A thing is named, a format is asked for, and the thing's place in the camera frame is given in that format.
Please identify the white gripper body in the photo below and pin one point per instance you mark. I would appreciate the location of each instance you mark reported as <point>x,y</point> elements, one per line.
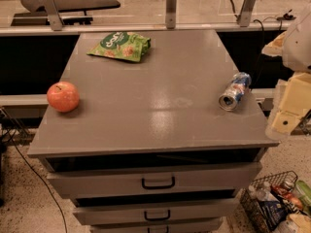
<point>300,49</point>

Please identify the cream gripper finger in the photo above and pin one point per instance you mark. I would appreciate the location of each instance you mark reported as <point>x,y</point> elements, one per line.
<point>296,100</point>
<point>285,122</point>

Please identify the green rice chip bag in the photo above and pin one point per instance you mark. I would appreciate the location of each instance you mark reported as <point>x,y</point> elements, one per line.
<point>127,46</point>

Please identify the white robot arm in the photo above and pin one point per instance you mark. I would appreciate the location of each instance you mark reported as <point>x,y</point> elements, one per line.
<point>296,55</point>

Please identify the crushed redbull can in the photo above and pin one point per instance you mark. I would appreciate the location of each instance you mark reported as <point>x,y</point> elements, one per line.
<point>234,92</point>

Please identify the dark blue snack bag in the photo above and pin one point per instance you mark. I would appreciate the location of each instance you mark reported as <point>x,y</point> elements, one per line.
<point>274,212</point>

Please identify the clear plastic water bottle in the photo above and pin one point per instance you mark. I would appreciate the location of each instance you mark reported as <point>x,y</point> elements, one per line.
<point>263,192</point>

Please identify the grey drawer cabinet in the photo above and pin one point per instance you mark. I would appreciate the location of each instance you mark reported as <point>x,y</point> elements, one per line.
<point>149,149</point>

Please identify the dark bench seat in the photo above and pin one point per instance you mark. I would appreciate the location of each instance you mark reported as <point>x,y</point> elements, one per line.
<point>71,5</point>

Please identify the red apple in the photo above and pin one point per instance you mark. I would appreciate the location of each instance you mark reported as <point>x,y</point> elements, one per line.
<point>63,96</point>

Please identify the right metal bracket post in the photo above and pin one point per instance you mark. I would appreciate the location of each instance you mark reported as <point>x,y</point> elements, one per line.
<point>245,15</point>

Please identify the metal bracket post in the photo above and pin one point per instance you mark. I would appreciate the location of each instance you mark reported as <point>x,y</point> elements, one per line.
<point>170,14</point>
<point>54,18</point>
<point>245,15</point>

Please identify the black wire basket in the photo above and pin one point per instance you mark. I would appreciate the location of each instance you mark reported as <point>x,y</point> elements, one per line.
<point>250,203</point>

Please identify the middle metal bracket post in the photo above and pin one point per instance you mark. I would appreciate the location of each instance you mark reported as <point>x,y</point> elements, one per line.
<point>170,14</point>

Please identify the left metal bracket post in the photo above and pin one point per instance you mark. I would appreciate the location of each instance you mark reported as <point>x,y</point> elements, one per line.
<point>54,18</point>

